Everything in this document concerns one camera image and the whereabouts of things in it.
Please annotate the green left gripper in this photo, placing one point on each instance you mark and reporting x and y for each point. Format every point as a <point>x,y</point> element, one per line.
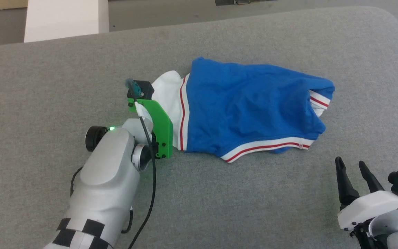
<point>162,128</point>

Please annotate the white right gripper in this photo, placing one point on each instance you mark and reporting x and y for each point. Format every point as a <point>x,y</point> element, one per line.
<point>368,207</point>

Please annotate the blue shirt white red trim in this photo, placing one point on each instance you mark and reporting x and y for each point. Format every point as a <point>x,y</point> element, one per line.
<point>247,107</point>

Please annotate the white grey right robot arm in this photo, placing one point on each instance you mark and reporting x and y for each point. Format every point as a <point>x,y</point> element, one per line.
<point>392,231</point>

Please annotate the grey fabric sofa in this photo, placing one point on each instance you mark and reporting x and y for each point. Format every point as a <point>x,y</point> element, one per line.
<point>240,200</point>

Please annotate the white box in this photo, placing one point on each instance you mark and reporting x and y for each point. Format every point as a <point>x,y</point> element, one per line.
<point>66,17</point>

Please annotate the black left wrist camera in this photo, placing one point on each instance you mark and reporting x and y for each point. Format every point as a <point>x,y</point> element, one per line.
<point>143,89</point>

